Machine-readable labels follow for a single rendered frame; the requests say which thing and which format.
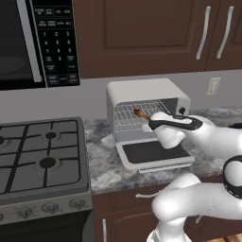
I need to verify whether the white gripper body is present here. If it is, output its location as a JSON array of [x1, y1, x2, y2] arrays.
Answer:
[[142, 123, 156, 133]]

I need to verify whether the brown chicken drumstick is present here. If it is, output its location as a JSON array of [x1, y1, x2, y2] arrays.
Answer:
[[133, 108, 152, 122]]

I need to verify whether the toaster oven door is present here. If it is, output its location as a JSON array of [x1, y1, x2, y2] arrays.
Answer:
[[115, 139, 196, 174]]

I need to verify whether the white toaster oven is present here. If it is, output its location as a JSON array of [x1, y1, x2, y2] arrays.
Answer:
[[106, 78, 192, 144]]

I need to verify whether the brown base cupboard door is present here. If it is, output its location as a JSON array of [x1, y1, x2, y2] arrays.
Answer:
[[93, 208, 160, 242]]

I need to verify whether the black microwave oven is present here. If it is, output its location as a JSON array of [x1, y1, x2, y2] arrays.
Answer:
[[0, 0, 81, 92]]

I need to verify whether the brown drawer front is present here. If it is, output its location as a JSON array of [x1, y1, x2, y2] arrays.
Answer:
[[92, 181, 171, 217]]

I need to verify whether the grey gas stove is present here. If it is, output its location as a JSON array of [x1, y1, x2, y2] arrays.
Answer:
[[0, 116, 95, 242]]

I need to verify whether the wire toaster oven rack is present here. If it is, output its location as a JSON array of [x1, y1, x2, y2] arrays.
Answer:
[[113, 116, 152, 133], [113, 100, 173, 118]]

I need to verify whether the toaster oven door handle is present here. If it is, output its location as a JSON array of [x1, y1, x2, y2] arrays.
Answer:
[[138, 163, 196, 174]]

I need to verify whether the silver drawer handle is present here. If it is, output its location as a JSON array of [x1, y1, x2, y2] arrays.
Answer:
[[135, 190, 164, 200]]

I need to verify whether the white wall socket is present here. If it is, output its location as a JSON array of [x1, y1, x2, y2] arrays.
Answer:
[[206, 77, 222, 96]]

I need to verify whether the wide brown wall cupboard door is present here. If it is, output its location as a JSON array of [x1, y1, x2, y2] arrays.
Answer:
[[72, 0, 222, 80]]

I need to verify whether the silver wall cupboard handle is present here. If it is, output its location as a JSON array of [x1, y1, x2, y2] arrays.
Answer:
[[195, 6, 212, 61], [216, 6, 235, 61]]

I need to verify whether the silver base cupboard handle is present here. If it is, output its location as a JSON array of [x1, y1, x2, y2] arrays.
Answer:
[[101, 218, 108, 242]]

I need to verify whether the narrow brown wall cupboard door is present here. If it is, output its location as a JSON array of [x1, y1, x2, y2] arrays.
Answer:
[[204, 0, 242, 72]]

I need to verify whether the silver microwave door handle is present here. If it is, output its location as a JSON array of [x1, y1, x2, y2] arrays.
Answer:
[[16, 0, 43, 83]]

